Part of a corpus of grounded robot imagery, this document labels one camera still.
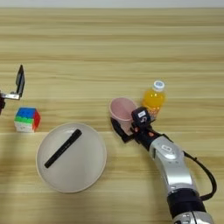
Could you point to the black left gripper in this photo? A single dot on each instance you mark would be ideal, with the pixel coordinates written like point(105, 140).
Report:
point(2, 106)

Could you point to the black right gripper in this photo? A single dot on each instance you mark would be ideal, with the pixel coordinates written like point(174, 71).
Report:
point(144, 135)

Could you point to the pink plastic cup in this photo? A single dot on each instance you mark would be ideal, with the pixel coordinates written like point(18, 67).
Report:
point(122, 109)

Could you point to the multicolour puzzle cube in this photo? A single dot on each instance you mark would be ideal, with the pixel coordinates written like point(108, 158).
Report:
point(26, 119)

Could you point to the orange juice bottle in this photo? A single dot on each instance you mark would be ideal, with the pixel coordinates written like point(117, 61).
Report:
point(154, 100)

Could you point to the black marker pen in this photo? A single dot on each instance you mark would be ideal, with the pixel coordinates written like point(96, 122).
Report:
point(63, 148)

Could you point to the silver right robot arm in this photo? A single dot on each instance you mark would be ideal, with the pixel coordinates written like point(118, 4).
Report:
point(175, 169)

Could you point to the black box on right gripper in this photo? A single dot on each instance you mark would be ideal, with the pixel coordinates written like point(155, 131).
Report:
point(141, 116)

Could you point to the round beige plate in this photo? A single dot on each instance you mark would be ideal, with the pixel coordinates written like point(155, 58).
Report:
point(75, 172)

